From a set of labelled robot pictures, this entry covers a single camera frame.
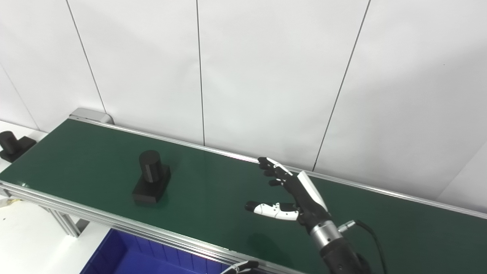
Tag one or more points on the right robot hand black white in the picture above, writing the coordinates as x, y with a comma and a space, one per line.
308, 205

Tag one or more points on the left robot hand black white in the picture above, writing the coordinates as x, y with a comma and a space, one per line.
241, 267

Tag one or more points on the black cylinder-on-block part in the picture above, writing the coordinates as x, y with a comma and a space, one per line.
13, 146
152, 179

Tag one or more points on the green conveyor belt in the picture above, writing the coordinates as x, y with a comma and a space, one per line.
209, 179
95, 217

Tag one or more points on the blue plastic bin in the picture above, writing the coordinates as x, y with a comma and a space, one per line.
133, 258

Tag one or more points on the aluminium conveyor support leg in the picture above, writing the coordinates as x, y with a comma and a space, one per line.
64, 222

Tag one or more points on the grey conveyor end cover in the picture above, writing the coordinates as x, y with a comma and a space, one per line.
91, 115

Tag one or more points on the crumpled clear tape piece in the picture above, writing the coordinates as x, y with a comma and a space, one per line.
7, 202

